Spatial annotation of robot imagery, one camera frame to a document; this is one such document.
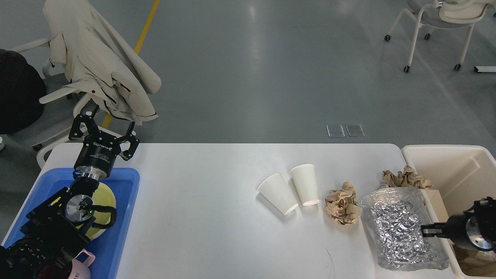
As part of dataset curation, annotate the white paper cup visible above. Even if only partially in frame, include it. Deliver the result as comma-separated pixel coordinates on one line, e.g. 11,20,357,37
257,173,299,215
290,164,321,206

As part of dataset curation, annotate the person in dark clothes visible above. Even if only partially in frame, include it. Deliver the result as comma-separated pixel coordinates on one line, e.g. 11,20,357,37
0,49,47,134

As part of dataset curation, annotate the crumpled brown paper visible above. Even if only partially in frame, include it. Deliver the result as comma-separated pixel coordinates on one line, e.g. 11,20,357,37
325,182,362,226
382,165,433,189

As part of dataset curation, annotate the white office chair left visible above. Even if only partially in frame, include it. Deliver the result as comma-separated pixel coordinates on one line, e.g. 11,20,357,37
7,60,96,168

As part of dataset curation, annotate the yellow plastic plate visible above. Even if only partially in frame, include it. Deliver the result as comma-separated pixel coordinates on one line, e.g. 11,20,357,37
92,182,116,224

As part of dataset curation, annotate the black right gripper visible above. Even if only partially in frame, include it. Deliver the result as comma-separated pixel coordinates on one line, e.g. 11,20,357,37
420,214,493,252

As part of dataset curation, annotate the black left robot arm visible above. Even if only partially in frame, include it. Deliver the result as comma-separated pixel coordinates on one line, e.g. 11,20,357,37
1,109,140,279

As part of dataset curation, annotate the white chair background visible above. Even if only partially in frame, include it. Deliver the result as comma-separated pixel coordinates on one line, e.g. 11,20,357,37
384,0,495,73

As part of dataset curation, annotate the beige coat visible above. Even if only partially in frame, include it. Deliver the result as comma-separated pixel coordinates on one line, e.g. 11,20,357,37
43,0,162,125

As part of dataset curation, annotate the white waste bin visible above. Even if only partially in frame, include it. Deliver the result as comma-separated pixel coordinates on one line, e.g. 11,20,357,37
401,145,496,277

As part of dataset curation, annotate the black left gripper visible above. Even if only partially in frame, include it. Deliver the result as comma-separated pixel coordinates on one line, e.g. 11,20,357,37
69,105,140,179

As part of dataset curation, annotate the pale green plate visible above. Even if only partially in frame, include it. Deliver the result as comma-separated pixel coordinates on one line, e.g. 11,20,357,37
85,227,106,241

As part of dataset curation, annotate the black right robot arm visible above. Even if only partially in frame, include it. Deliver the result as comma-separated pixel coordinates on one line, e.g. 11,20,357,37
420,196,496,252

